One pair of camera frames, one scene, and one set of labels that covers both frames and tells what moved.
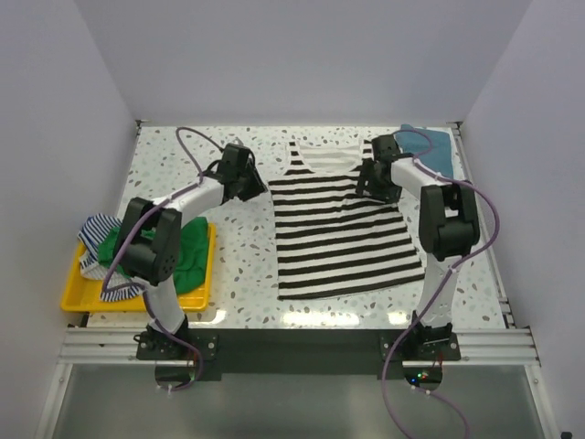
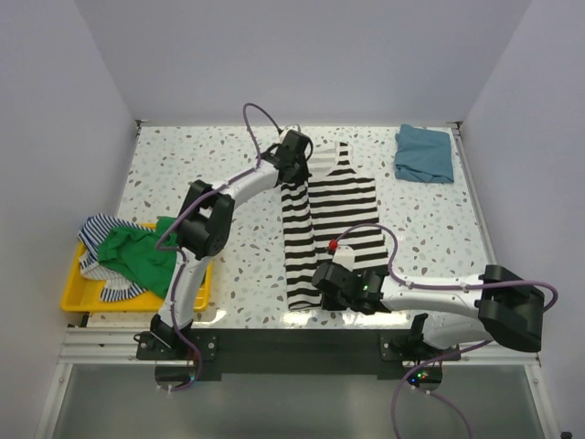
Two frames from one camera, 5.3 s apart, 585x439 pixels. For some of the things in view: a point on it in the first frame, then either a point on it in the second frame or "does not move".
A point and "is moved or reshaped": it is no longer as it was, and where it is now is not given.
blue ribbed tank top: (432, 148) does not move
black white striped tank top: (332, 239) is moved or reshaped
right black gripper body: (377, 187) to (335, 304)
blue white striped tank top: (120, 286) does not move
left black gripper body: (250, 182) to (302, 171)
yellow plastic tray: (84, 294) does not move
